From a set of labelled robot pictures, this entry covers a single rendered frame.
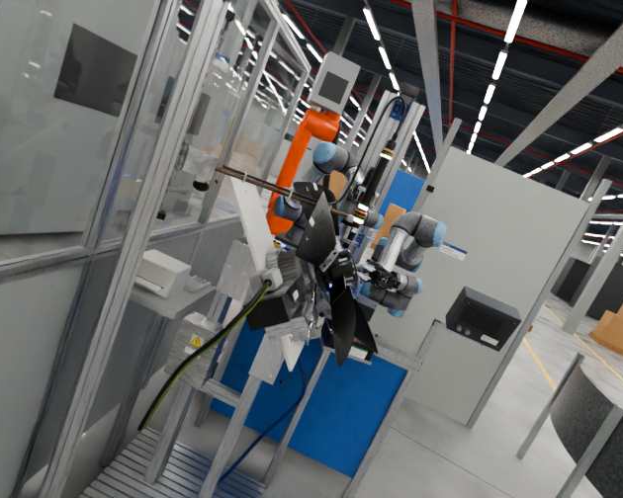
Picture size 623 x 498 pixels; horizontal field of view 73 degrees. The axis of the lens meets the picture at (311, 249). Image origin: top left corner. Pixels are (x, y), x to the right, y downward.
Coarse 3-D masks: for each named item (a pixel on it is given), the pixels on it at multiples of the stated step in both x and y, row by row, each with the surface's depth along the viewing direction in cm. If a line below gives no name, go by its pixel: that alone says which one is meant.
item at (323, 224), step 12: (324, 204) 129; (312, 216) 123; (324, 216) 130; (312, 228) 125; (324, 228) 131; (312, 240) 127; (324, 240) 133; (300, 252) 122; (312, 252) 131; (324, 252) 137; (312, 264) 136
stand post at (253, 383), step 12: (252, 384) 156; (240, 396) 156; (252, 396) 155; (240, 408) 157; (240, 420) 157; (228, 432) 159; (228, 444) 160; (216, 456) 161; (228, 456) 169; (216, 468) 163; (216, 480) 163; (204, 492) 165
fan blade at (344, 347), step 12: (336, 300) 143; (348, 300) 135; (336, 312) 141; (348, 312) 132; (336, 324) 139; (348, 324) 130; (336, 336) 137; (348, 336) 128; (336, 348) 135; (348, 348) 126; (336, 360) 135
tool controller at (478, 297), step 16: (464, 288) 192; (464, 304) 186; (480, 304) 184; (496, 304) 187; (448, 320) 194; (464, 320) 188; (480, 320) 186; (496, 320) 184; (512, 320) 182; (480, 336) 189; (496, 336) 187
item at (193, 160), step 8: (184, 144) 122; (184, 152) 122; (192, 152) 122; (200, 152) 123; (208, 152) 127; (184, 160) 122; (192, 160) 122; (200, 160) 123; (208, 160) 124; (216, 160) 125; (176, 168) 123; (184, 168) 122; (192, 168) 123; (200, 168) 124; (208, 168) 125; (200, 176) 125; (208, 176) 126
